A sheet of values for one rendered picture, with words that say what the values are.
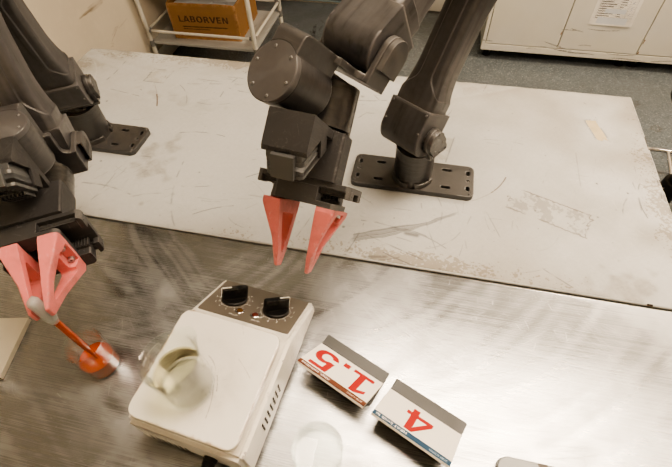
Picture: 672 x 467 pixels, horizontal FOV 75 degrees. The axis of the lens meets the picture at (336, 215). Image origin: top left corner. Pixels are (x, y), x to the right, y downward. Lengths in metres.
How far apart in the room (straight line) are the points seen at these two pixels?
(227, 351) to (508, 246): 0.42
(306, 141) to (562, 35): 2.57
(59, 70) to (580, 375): 0.84
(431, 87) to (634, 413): 0.46
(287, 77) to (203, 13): 2.28
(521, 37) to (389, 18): 2.41
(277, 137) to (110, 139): 0.58
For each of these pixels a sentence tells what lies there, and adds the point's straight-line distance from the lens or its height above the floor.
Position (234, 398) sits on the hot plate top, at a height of 0.99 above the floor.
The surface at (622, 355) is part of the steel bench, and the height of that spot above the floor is 0.90.
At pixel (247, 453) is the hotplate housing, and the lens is 0.49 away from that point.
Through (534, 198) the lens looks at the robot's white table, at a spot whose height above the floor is 0.90.
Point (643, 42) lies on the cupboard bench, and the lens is 3.01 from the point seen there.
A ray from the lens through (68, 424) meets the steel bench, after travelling 0.64.
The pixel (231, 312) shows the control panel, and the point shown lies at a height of 0.96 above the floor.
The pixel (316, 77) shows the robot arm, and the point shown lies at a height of 1.21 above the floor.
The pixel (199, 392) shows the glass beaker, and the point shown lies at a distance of 0.46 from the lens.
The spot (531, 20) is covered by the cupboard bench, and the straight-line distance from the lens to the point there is 2.82.
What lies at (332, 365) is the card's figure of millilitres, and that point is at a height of 0.92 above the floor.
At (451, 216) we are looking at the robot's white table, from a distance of 0.71.
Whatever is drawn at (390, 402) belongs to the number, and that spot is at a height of 0.92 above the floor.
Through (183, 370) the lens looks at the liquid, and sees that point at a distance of 0.46.
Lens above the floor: 1.43
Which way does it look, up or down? 50 degrees down
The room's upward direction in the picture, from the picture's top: 3 degrees counter-clockwise
